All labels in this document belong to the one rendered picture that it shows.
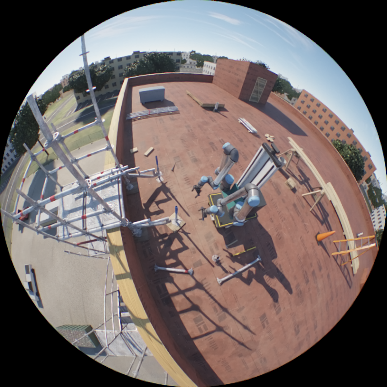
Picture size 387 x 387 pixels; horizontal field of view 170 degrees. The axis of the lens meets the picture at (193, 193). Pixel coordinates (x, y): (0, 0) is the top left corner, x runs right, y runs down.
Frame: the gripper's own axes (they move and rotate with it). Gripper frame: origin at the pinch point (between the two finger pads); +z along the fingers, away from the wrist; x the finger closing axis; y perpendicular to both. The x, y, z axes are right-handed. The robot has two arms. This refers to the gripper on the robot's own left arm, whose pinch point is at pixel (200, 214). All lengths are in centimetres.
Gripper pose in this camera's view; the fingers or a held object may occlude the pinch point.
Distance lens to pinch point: 187.3
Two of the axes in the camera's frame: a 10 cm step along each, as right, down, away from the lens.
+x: 0.5, 9.2, -3.8
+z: -5.1, 3.5, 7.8
